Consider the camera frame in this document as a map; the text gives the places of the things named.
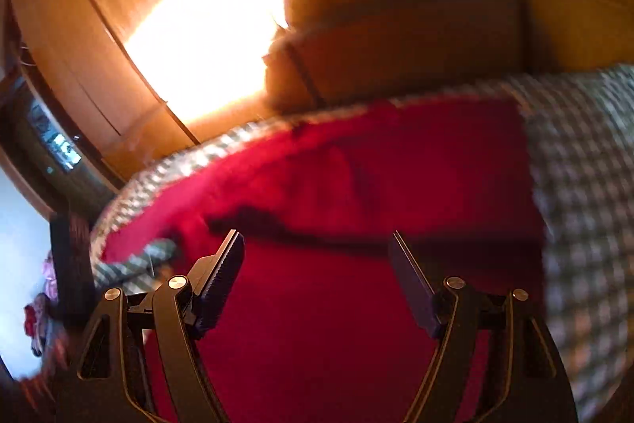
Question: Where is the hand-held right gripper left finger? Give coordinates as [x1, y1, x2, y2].
[52, 229, 246, 423]

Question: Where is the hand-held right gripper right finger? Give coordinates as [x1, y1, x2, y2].
[388, 231, 579, 423]

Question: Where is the red fleece garment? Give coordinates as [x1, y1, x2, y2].
[101, 98, 546, 423]

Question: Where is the colourful clothes pile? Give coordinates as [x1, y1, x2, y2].
[22, 249, 67, 359]

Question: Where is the dark framed screen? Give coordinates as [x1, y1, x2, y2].
[10, 76, 115, 206]

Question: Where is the green white checked bedsheet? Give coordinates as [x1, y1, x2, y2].
[89, 63, 634, 423]

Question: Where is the wooden wardrobe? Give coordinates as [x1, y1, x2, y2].
[0, 0, 634, 191]

